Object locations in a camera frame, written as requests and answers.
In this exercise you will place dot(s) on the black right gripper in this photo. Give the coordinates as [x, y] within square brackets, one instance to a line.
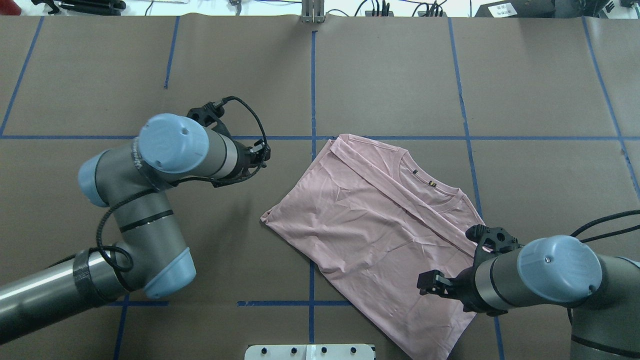
[464, 288]

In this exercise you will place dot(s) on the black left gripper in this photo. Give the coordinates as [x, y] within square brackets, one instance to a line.
[244, 158]

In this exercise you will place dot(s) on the pink Snoopy t-shirt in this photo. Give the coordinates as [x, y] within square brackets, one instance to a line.
[372, 220]

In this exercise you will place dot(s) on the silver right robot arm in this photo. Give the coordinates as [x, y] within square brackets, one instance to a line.
[601, 291]

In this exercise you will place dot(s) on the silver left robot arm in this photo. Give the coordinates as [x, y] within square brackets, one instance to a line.
[139, 244]

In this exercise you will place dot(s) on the orange black connector block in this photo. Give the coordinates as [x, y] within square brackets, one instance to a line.
[379, 9]

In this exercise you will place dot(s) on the brown table mat blue grid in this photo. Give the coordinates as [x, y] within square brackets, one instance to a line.
[537, 121]

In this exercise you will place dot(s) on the black folded tripod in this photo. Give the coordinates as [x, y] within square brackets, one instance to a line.
[92, 7]

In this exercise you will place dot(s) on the black box with label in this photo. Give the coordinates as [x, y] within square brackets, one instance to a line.
[516, 9]

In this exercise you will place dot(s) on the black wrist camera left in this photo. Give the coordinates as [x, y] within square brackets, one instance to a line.
[210, 117]

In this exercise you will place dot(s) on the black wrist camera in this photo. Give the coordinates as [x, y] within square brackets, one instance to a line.
[210, 117]
[491, 242]

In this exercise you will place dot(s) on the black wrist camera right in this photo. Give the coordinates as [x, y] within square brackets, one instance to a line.
[491, 242]

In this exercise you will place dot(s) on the aluminium frame post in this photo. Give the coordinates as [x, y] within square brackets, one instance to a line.
[313, 11]

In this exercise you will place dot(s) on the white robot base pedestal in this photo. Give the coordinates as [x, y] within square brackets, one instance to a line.
[331, 351]

